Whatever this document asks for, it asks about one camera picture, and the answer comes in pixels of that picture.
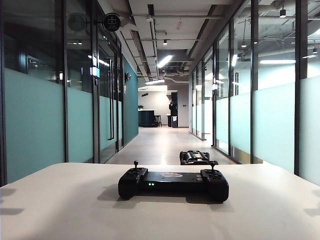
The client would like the blue lit door sign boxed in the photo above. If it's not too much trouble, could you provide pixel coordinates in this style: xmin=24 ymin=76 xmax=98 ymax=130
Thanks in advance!
xmin=90 ymin=65 xmax=101 ymax=79

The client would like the round black hanging sign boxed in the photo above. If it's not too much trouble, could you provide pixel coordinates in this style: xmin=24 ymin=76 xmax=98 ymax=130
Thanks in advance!
xmin=102 ymin=12 xmax=122 ymax=32

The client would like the black quadruped robot dog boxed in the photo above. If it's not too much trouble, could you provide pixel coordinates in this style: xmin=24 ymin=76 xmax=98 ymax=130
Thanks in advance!
xmin=179 ymin=149 xmax=219 ymax=166

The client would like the dark bar counter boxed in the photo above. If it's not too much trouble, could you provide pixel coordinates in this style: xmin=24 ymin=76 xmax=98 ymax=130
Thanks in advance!
xmin=138 ymin=109 xmax=156 ymax=128

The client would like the long black vertical door handle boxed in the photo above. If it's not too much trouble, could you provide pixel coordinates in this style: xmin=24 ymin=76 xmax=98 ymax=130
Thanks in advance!
xmin=107 ymin=57 xmax=115 ymax=140

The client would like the tall black cabinet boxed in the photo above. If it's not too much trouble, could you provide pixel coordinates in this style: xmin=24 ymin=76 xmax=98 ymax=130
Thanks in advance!
xmin=170 ymin=91 xmax=180 ymax=128

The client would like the long ceiling tube light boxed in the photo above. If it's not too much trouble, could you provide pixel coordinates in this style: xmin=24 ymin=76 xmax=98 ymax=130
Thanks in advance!
xmin=156 ymin=54 xmax=173 ymax=68

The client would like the black remote control with joysticks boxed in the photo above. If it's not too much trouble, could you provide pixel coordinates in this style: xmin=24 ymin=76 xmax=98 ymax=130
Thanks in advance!
xmin=117 ymin=159 xmax=230 ymax=203

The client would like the short ceiling tube light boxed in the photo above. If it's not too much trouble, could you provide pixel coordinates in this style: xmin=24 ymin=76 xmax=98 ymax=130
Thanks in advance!
xmin=144 ymin=79 xmax=166 ymax=86

